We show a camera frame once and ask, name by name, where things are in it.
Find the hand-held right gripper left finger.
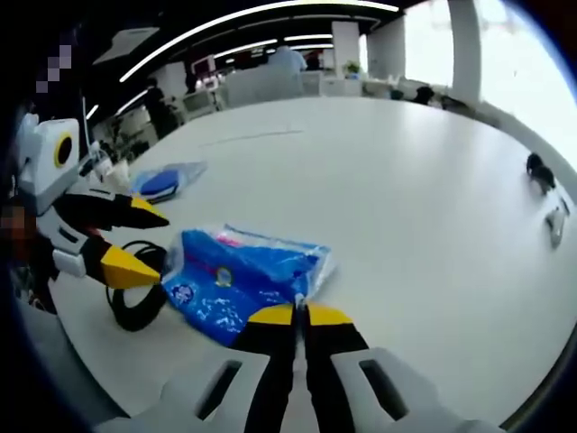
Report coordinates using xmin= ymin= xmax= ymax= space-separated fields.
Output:
xmin=155 ymin=302 xmax=298 ymax=433

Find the black cable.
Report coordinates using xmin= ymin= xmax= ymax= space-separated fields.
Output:
xmin=105 ymin=240 xmax=170 ymax=333

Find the small black object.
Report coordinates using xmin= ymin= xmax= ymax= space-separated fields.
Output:
xmin=526 ymin=152 xmax=556 ymax=195

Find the white table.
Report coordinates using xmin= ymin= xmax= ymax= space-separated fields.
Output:
xmin=47 ymin=97 xmax=577 ymax=429

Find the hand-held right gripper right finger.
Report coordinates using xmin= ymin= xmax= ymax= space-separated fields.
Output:
xmin=302 ymin=302 xmax=456 ymax=433

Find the wet wipes packet blue lid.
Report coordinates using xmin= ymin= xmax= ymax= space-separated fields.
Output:
xmin=130 ymin=161 xmax=208 ymax=202

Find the clear plastic water bottle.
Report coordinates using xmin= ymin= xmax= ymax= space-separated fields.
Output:
xmin=87 ymin=142 xmax=114 ymax=181

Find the blue tissue pack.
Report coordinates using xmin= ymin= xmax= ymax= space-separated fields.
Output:
xmin=160 ymin=223 xmax=338 ymax=348

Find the curved ceiling light strip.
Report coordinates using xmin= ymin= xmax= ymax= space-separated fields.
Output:
xmin=119 ymin=0 xmax=400 ymax=82

